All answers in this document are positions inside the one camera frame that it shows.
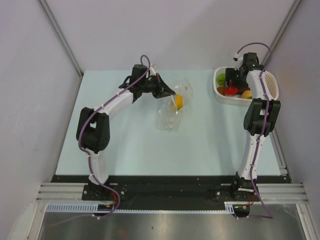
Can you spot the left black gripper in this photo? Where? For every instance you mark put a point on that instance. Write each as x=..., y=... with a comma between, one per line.
x=162, y=90

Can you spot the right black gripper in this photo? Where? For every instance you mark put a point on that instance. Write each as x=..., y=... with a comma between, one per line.
x=230, y=72

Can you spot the red toy tomato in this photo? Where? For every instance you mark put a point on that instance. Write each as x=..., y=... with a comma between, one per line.
x=229, y=89

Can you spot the green toy apple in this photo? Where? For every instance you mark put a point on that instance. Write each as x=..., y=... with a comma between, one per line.
x=221, y=79

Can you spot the clear zip top bag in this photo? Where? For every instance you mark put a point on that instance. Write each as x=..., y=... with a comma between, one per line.
x=169, y=114

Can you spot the pink yellow toy peach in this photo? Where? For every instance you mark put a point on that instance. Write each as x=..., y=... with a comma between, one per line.
x=246, y=95

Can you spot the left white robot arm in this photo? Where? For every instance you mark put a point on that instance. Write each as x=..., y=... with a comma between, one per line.
x=93, y=130

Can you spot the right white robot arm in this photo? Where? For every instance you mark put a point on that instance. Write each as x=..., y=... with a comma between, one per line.
x=259, y=120

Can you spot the brown toy kiwi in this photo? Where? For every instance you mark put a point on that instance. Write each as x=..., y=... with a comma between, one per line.
x=221, y=90

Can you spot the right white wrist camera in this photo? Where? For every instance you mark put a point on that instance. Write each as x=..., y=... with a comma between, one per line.
x=238, y=61

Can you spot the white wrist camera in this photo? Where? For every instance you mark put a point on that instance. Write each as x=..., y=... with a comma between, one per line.
x=152, y=70
x=238, y=61

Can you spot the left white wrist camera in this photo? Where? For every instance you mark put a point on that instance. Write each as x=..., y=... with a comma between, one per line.
x=152, y=70

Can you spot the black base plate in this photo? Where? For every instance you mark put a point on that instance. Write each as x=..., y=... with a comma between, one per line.
x=191, y=192

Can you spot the aluminium frame rail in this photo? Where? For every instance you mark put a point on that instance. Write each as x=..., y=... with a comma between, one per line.
x=270, y=193

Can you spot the white slotted cable duct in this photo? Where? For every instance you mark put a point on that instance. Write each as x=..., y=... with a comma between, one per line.
x=105, y=208

